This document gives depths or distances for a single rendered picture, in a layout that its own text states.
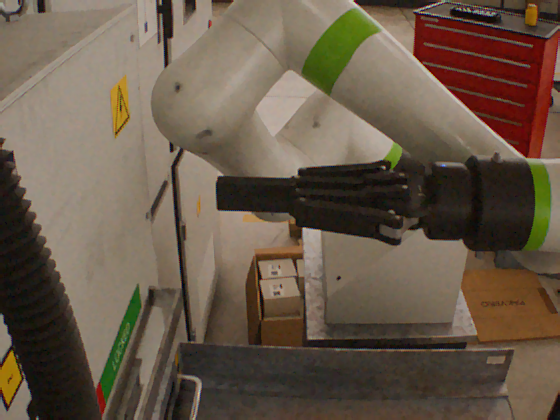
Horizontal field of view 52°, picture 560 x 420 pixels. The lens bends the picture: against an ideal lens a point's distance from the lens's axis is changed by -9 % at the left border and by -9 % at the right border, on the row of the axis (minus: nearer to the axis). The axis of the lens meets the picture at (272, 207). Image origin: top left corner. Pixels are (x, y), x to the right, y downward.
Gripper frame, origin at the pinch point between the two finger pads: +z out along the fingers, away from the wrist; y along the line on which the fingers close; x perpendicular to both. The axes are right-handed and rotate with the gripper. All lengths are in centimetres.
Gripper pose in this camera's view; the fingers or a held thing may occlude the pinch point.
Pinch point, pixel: (254, 194)
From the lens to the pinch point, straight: 59.6
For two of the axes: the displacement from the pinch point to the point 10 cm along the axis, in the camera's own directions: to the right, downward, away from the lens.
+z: -10.0, -0.4, 0.6
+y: 0.7, -4.9, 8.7
